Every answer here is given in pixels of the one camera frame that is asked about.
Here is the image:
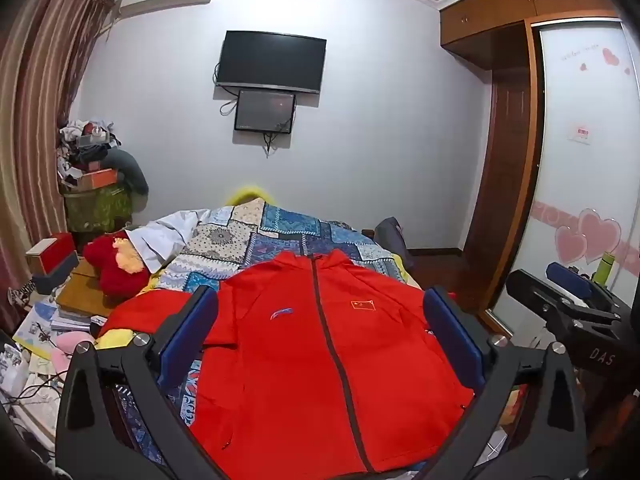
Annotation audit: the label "yellow fleece cloth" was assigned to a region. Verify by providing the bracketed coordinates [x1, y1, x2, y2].
[224, 185, 277, 207]

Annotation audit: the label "flat wooden box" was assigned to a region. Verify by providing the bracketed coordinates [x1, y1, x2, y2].
[55, 260, 141, 318]

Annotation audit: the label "dark grey box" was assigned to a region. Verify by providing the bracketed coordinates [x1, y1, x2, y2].
[32, 252, 81, 296]

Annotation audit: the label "blue patchwork blanket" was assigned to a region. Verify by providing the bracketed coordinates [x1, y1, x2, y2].
[112, 197, 418, 471]

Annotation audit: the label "black wall television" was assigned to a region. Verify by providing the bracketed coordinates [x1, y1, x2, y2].
[215, 30, 327, 96]

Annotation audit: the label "brown wooden door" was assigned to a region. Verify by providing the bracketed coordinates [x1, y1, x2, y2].
[462, 67, 532, 288]

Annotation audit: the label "brown wooden wardrobe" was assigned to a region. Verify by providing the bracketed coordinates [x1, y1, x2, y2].
[440, 0, 640, 341]

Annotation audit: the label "pile of mixed clothes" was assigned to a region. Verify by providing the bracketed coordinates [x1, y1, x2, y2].
[55, 119, 123, 181]

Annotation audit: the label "red and white box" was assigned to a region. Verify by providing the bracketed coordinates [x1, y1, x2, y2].
[25, 232, 78, 276]

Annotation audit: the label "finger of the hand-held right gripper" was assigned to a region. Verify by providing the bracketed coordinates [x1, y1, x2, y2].
[546, 261, 608, 306]
[505, 269, 623, 333]

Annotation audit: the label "white cloth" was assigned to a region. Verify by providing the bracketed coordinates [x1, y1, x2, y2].
[125, 209, 202, 272]

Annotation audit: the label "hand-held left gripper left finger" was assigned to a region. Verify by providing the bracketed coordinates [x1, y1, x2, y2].
[55, 285, 221, 480]

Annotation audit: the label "red plush toy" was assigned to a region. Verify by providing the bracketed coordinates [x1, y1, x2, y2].
[82, 232, 151, 295]

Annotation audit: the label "striped brown curtain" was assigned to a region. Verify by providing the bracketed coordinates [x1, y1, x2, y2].
[0, 0, 122, 333]

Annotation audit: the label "small black wall monitor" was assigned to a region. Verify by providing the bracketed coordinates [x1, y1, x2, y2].
[234, 89, 297, 135]

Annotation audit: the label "orange box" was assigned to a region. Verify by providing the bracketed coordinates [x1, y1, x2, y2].
[75, 169, 120, 191]

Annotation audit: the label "dark grey bag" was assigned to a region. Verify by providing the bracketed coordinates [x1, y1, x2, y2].
[372, 216, 416, 272]

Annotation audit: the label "pink soft item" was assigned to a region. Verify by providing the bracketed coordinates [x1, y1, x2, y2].
[50, 332, 95, 375]

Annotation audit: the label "green patterned cloth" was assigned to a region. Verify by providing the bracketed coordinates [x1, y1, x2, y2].
[62, 182, 133, 233]

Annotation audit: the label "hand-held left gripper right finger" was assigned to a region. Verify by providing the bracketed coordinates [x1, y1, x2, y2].
[422, 287, 588, 480]

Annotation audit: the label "white heart-print sliding door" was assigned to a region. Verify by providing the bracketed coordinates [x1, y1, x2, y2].
[487, 17, 640, 335]

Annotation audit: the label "red zip jacket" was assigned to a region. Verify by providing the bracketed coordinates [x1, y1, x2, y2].
[97, 250, 476, 478]

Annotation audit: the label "green bottle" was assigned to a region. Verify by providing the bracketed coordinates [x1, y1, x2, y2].
[592, 252, 616, 285]

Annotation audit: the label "scattered white papers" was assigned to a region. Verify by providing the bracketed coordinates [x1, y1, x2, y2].
[0, 305, 68, 438]

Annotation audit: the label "stack of books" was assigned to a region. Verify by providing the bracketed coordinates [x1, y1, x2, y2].
[50, 305, 108, 333]

